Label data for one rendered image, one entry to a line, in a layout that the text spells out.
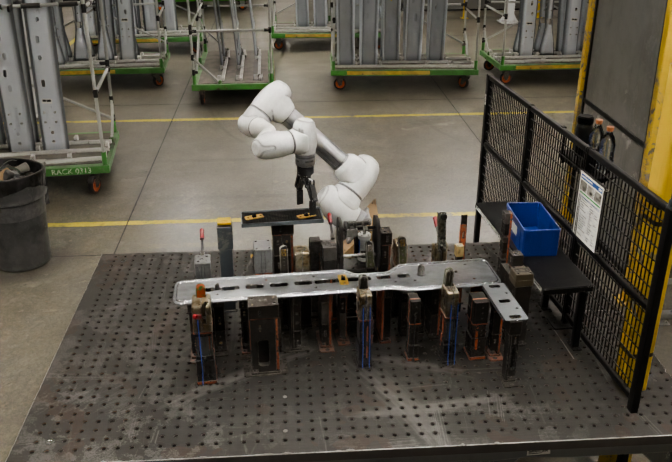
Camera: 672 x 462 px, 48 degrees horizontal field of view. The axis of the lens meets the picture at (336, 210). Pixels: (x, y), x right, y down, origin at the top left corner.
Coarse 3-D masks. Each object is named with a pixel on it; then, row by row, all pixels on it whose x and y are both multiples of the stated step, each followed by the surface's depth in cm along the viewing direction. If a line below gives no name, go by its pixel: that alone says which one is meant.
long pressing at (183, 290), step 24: (408, 264) 333; (432, 264) 333; (456, 264) 333; (480, 264) 333; (192, 288) 314; (240, 288) 314; (264, 288) 314; (288, 288) 314; (312, 288) 314; (336, 288) 314; (384, 288) 315; (408, 288) 315; (432, 288) 315
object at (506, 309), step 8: (488, 288) 314; (496, 288) 314; (504, 288) 314; (488, 296) 309; (496, 296) 308; (504, 296) 308; (512, 296) 308; (496, 304) 302; (504, 304) 302; (512, 304) 302; (504, 312) 297; (512, 312) 297; (520, 312) 297; (512, 320) 292
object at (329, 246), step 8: (328, 240) 339; (328, 248) 331; (336, 248) 332; (328, 256) 333; (336, 256) 334; (328, 264) 335; (336, 264) 335; (336, 296) 343; (336, 304) 344; (336, 312) 346; (336, 320) 347
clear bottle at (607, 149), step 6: (612, 126) 310; (606, 132) 311; (612, 132) 310; (606, 138) 310; (612, 138) 310; (600, 144) 313; (606, 144) 310; (612, 144) 310; (600, 150) 313; (606, 150) 311; (612, 150) 311; (606, 156) 312; (612, 156) 312
